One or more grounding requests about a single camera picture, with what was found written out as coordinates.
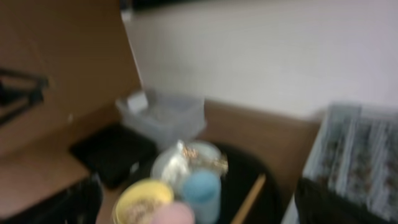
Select white tissue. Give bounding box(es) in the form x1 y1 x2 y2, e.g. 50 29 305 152
162 141 190 186

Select blue cup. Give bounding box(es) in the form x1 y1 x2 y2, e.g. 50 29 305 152
180 170 221 224

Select black rectangular tray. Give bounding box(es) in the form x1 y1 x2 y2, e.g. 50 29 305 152
70 123 157 189

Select pink cup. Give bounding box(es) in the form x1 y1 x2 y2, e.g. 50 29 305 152
151 202 195 224

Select grey dishwasher rack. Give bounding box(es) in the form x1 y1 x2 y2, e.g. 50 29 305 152
282 103 397 223

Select yellow bowl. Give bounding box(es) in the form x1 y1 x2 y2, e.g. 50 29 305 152
112 179 174 224

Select round black tray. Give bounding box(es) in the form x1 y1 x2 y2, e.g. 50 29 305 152
130 142 284 224

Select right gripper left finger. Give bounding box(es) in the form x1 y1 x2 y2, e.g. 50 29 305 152
1 174 103 224

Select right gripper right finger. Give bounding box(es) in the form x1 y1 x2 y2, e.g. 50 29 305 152
294 178 397 224

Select food scraps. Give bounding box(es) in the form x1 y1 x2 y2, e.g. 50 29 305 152
123 198 164 224

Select clear plastic bin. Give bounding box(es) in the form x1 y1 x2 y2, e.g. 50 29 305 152
115 90 206 150

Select black stand on wall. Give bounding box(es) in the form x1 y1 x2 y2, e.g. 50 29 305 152
1 68 49 126

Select left wooden chopstick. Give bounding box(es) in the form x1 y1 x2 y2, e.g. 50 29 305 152
231 174 267 224

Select grey plate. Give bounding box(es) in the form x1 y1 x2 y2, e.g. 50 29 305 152
150 141 221 197

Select gold snack wrapper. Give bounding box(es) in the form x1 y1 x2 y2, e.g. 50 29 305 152
182 146 229 175

